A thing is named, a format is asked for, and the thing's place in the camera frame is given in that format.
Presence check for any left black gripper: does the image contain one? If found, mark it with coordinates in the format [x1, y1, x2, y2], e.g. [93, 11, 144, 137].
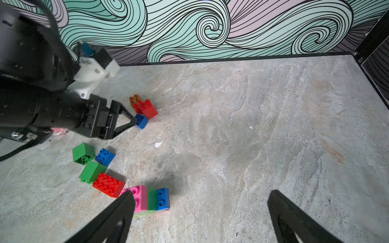
[72, 95, 136, 140]

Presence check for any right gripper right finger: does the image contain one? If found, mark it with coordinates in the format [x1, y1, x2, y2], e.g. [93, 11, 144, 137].
[267, 190, 341, 243]

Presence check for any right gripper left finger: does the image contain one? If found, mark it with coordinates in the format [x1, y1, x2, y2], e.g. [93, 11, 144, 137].
[67, 191, 135, 243]

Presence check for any lime long lego brick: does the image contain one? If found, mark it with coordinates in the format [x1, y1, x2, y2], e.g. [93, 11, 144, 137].
[133, 210, 158, 217]

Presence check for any magenta lego brick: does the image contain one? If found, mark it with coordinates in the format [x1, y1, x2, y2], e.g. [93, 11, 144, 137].
[120, 185, 148, 214]

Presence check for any green lego brick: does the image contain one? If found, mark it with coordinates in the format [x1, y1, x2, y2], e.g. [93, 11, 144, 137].
[79, 161, 107, 184]
[147, 187, 158, 211]
[72, 143, 95, 165]

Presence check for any blue lego brick front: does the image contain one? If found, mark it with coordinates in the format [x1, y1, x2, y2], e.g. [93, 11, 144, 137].
[157, 188, 170, 211]

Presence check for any blue lego brick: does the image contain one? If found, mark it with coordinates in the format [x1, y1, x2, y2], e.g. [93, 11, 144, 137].
[157, 188, 170, 211]
[95, 148, 115, 167]
[135, 114, 149, 129]

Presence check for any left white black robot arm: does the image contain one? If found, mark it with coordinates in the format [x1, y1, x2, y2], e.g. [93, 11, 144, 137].
[1, 1, 136, 161]

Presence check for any orange lego brick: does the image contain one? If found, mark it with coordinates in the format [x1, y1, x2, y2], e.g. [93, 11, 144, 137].
[129, 94, 142, 107]

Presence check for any blue lego brick back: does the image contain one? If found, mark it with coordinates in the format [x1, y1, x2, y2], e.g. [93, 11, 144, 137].
[135, 114, 149, 129]

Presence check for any red lego brick back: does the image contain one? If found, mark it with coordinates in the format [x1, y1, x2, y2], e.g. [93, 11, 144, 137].
[132, 99, 158, 119]

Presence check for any red long lego brick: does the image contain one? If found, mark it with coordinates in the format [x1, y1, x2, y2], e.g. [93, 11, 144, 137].
[92, 173, 125, 198]

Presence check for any blue lego brick left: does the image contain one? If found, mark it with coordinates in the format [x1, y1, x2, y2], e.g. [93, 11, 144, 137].
[95, 148, 115, 167]

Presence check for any pink small toy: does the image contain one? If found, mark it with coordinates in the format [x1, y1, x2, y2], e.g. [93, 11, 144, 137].
[52, 128, 69, 136]

